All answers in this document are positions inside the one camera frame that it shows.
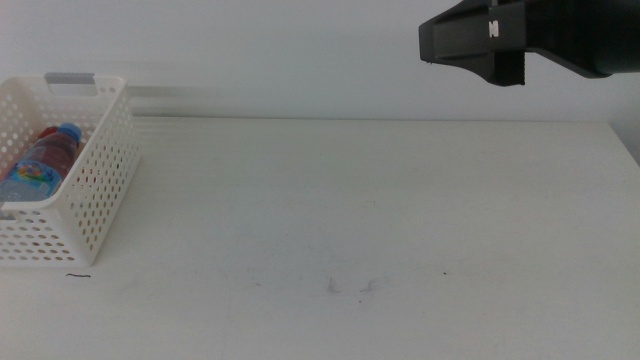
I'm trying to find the clear water bottle blue cap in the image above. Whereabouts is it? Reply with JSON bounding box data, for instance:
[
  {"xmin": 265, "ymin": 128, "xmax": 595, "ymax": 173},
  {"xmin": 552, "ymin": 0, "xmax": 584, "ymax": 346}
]
[{"xmin": 0, "ymin": 122, "xmax": 84, "ymax": 204}]

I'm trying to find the white perforated plastic basket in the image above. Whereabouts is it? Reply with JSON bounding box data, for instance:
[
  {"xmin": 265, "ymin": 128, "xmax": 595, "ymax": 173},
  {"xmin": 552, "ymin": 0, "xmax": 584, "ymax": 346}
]
[{"xmin": 0, "ymin": 73, "xmax": 141, "ymax": 268}]

